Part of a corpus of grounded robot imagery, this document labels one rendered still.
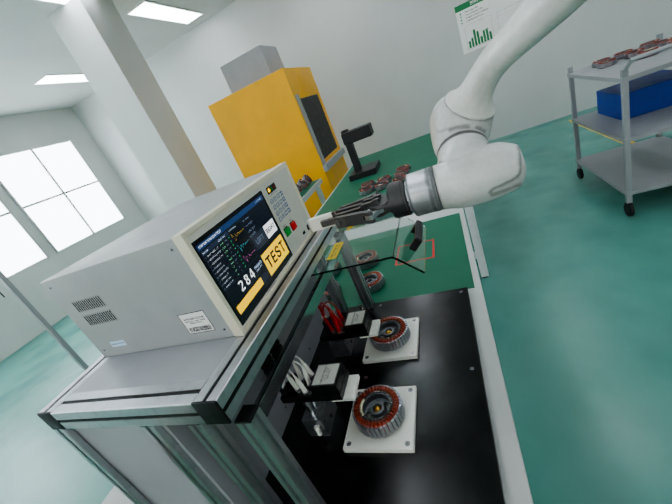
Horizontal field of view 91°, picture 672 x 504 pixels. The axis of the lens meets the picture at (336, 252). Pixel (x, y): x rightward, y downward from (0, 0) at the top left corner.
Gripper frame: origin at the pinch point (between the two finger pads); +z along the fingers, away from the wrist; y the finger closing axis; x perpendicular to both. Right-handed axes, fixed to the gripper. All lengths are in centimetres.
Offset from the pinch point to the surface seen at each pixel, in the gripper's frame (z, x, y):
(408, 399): -9.2, -39.9, -16.7
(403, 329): -7.8, -36.3, 2.5
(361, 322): 2.1, -30.9, 1.2
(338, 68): 101, 68, 511
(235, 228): 9.4, 9.1, -16.7
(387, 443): -5.5, -39.9, -26.8
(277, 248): 9.5, -0.6, -7.3
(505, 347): -32, -118, 75
